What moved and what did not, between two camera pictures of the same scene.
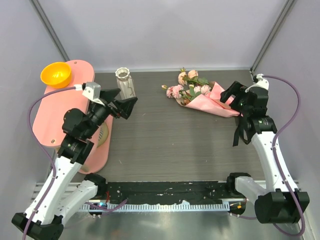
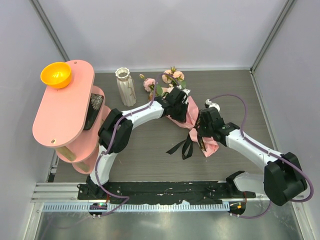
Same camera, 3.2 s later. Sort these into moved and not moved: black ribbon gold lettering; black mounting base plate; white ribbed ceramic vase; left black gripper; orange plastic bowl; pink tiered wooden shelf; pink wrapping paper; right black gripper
Moved: pink wrapping paper; black ribbon gold lettering; left black gripper; right black gripper
Not moved: orange plastic bowl; pink tiered wooden shelf; black mounting base plate; white ribbed ceramic vase
